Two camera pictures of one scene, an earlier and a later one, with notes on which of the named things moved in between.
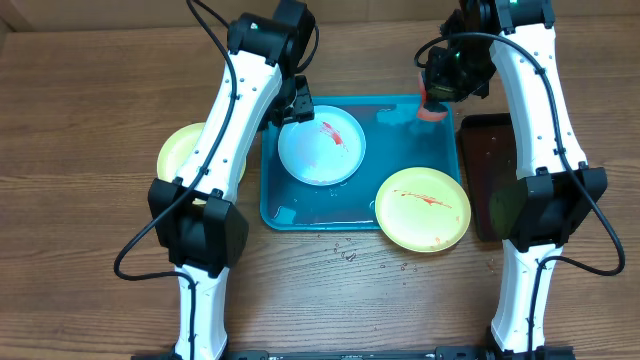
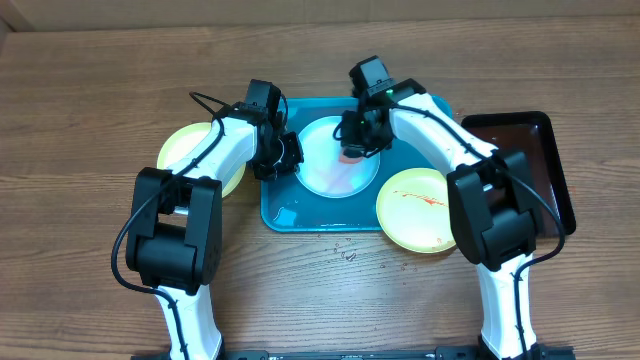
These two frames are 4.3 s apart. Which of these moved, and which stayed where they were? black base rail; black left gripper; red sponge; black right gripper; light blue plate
Moved: black right gripper; red sponge; black left gripper; light blue plate
Stayed: black base rail
